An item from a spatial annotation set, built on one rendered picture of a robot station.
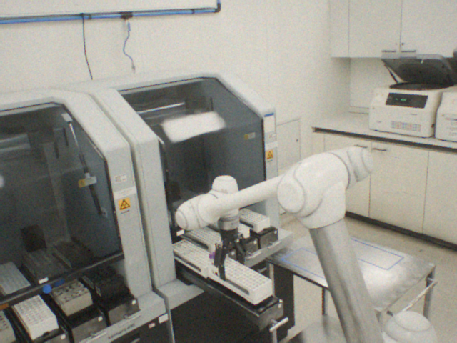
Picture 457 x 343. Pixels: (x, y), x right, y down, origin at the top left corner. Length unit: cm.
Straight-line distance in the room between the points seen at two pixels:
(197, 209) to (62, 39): 164
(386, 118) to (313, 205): 281
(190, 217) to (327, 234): 55
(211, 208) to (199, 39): 202
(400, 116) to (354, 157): 257
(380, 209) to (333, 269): 295
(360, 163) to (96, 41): 207
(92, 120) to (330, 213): 112
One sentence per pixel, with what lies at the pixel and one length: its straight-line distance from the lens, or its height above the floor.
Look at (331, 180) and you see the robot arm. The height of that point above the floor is 145.
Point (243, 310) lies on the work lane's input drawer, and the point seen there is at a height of 79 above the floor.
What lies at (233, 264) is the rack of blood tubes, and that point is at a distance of 188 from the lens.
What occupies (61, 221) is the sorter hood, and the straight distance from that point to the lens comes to 173.
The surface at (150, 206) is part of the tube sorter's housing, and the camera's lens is 190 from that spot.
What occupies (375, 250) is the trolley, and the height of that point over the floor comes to 82.
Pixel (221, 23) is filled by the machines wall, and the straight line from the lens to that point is 348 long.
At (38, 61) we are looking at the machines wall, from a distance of 280.
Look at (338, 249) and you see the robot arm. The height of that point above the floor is 128.
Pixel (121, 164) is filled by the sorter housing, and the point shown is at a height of 136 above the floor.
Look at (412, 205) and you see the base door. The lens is 396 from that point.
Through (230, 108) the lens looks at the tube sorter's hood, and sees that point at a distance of 221.
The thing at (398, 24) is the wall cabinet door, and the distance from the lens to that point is 407.
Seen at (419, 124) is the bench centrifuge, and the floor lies 101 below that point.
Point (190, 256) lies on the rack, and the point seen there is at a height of 86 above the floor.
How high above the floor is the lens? 185
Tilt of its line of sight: 19 degrees down
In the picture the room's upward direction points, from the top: 5 degrees counter-clockwise
